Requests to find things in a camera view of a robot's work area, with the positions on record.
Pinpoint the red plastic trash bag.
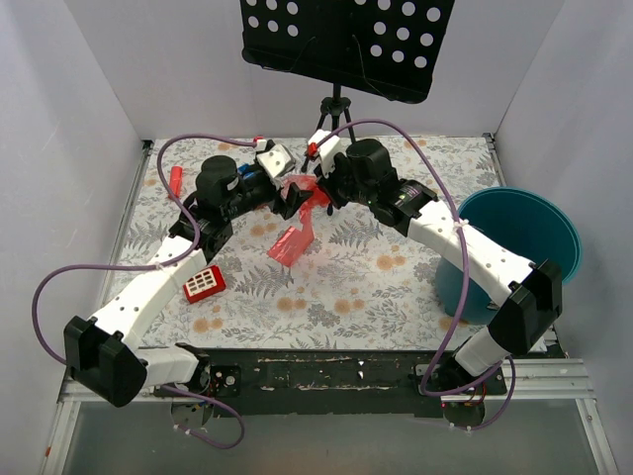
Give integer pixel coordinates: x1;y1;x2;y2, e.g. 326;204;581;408
267;175;330;267

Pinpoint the red trash bag roll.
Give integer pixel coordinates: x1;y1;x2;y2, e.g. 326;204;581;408
169;165;183;198

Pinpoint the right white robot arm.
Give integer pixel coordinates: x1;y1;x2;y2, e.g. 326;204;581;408
307;131;563;394

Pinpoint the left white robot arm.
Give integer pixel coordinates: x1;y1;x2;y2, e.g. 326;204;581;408
63;146;312;408

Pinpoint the teal plastic trash bin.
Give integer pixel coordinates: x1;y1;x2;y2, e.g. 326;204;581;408
435;187;583;325

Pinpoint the colourful toy brick car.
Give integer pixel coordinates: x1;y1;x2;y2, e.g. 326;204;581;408
237;163;263;187

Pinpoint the floral patterned table mat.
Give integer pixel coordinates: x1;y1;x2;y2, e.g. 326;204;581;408
119;137;498;350

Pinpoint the red white grid box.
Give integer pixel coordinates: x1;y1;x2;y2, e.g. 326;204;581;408
183;265;226;304

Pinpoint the black perforated music stand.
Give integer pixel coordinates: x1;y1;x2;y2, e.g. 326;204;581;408
238;0;457;174

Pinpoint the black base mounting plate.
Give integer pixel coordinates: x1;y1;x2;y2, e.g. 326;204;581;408
162;348;508;420

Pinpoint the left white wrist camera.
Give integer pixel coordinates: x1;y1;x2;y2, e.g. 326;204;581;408
254;139;296;190

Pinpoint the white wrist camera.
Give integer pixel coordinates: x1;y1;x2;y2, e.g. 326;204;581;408
254;139;296;190
308;129;343;177

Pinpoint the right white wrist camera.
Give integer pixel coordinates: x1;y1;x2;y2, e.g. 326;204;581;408
308;129;343;177

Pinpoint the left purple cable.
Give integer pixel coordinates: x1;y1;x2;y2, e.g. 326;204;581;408
32;132;268;450

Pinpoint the purple cable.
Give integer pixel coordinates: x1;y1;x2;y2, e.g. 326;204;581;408
32;132;268;450
316;118;518;432

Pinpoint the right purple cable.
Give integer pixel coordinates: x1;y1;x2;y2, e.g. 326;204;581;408
316;118;518;432

